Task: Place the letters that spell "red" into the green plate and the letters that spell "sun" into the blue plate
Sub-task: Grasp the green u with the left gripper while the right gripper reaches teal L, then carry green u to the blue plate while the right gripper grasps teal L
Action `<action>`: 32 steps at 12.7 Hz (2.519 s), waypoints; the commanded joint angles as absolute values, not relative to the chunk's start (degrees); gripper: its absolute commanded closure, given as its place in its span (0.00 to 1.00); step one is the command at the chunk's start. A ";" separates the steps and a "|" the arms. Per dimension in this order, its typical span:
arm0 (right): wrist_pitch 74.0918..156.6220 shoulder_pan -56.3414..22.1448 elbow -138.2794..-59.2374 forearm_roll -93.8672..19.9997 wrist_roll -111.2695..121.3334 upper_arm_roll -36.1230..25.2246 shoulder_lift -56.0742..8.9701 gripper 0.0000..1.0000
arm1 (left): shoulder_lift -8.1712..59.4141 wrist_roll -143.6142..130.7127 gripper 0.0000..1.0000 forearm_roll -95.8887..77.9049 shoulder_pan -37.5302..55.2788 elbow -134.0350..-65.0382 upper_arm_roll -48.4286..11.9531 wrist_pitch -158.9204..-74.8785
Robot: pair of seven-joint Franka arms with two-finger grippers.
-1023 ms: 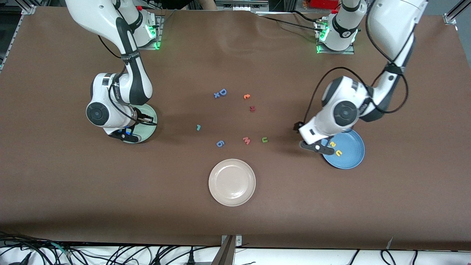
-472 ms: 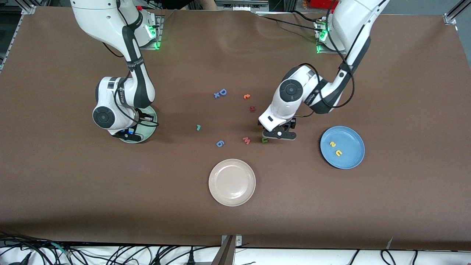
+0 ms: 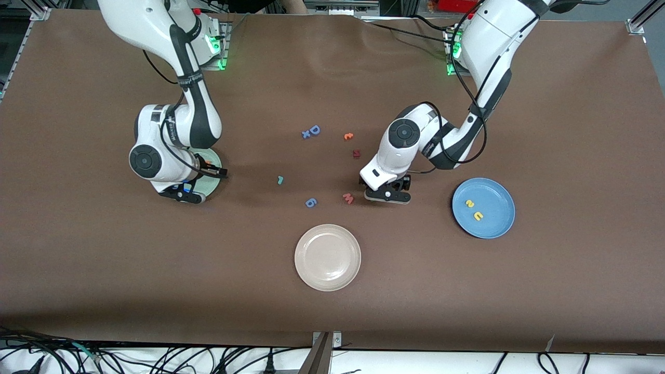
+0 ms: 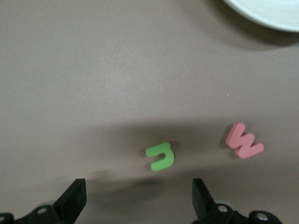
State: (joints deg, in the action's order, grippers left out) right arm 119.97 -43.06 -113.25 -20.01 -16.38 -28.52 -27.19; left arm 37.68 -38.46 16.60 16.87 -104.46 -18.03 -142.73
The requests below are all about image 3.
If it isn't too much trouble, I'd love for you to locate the beige plate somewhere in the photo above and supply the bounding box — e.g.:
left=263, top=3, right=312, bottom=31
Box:
left=294, top=223, right=362, bottom=292

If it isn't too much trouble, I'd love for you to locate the red box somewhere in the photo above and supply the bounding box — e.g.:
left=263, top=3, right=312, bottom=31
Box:
left=438, top=0, right=480, bottom=14

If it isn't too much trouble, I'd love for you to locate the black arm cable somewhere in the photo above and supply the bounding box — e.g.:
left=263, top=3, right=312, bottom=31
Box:
left=410, top=3, right=489, bottom=173
left=141, top=49, right=209, bottom=173

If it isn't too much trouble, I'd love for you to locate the black cable on table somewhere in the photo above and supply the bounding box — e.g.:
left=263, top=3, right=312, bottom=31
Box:
left=413, top=14, right=459, bottom=34
left=369, top=21, right=449, bottom=44

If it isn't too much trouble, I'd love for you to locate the silver table edge bracket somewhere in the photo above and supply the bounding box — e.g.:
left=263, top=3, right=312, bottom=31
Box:
left=311, top=330, right=343, bottom=349

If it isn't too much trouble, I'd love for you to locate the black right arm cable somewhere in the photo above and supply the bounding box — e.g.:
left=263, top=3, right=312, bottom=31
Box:
left=141, top=49, right=209, bottom=173

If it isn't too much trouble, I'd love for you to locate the dark metal beam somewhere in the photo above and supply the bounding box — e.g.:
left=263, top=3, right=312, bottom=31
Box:
left=298, top=332, right=334, bottom=374

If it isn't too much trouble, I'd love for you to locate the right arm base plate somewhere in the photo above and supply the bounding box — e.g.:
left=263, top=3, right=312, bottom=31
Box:
left=193, top=21, right=230, bottom=71

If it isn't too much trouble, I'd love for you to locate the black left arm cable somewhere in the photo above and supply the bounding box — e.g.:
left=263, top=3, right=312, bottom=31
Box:
left=410, top=3, right=489, bottom=173

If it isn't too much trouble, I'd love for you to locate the mint green plate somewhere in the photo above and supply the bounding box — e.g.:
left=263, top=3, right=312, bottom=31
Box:
left=187, top=148, right=223, bottom=203

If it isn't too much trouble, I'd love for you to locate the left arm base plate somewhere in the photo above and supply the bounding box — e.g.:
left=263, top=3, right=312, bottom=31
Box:
left=444, top=27, right=471, bottom=77

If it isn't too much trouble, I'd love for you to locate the teal floor cable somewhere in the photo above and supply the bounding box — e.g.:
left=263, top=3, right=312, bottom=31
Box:
left=70, top=340, right=102, bottom=365

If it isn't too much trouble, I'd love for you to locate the blue plate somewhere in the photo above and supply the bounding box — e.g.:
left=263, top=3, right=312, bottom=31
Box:
left=451, top=178, right=516, bottom=240

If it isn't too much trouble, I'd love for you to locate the black floor cable bundle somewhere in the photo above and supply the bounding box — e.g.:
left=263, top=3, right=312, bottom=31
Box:
left=0, top=324, right=292, bottom=374

